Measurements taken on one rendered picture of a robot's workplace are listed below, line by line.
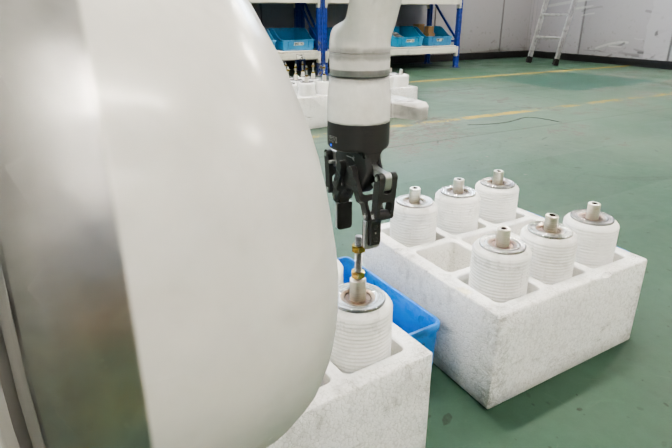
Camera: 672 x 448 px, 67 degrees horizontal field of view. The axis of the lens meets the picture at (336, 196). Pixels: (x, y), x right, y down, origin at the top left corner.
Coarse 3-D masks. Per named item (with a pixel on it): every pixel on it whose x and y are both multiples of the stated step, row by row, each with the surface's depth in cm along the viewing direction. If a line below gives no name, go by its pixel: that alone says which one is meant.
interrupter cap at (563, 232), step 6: (534, 222) 93; (540, 222) 93; (528, 228) 90; (534, 228) 90; (540, 228) 91; (558, 228) 91; (564, 228) 90; (570, 228) 90; (534, 234) 88; (540, 234) 88; (546, 234) 88; (552, 234) 88; (558, 234) 88; (564, 234) 88; (570, 234) 87
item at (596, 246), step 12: (576, 228) 93; (588, 228) 92; (600, 228) 92; (612, 228) 92; (588, 240) 92; (600, 240) 92; (612, 240) 92; (576, 252) 94; (588, 252) 93; (600, 252) 93; (612, 252) 94; (588, 264) 94; (600, 264) 94
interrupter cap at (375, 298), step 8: (344, 288) 70; (368, 288) 70; (376, 288) 70; (344, 296) 69; (368, 296) 69; (376, 296) 68; (384, 296) 68; (344, 304) 67; (352, 304) 67; (360, 304) 67; (368, 304) 67; (376, 304) 67; (352, 312) 65; (360, 312) 65; (368, 312) 65
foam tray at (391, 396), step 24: (408, 336) 72; (384, 360) 67; (408, 360) 67; (336, 384) 63; (360, 384) 63; (384, 384) 65; (408, 384) 68; (312, 408) 59; (336, 408) 62; (360, 408) 64; (384, 408) 67; (408, 408) 70; (288, 432) 58; (312, 432) 61; (336, 432) 63; (360, 432) 65; (384, 432) 68; (408, 432) 71
